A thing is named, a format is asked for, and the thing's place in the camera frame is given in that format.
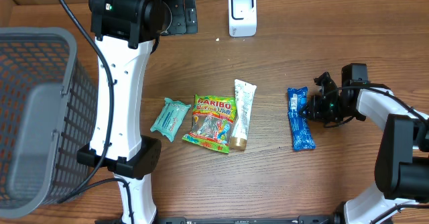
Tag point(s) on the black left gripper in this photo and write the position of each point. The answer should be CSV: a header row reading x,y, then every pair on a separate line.
x,y
186,18

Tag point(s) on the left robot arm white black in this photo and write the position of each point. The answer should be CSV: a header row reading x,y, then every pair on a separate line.
x,y
126,33

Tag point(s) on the blue snack wrapper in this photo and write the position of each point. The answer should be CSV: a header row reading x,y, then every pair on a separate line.
x,y
301,136

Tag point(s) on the grey plastic basket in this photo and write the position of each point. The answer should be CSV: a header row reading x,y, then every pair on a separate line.
x,y
48,111

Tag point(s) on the white tube with gold cap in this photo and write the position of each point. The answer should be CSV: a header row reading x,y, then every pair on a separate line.
x,y
244,95

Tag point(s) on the teal wet wipes pack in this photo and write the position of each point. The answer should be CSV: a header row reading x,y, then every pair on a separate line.
x,y
170,119

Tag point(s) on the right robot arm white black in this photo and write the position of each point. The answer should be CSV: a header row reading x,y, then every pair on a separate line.
x,y
401,178

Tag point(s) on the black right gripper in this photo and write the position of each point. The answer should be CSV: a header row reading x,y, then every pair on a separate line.
x,y
314,111

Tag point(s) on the Haribo gummy candy bag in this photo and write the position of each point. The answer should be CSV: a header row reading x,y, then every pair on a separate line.
x,y
213,118

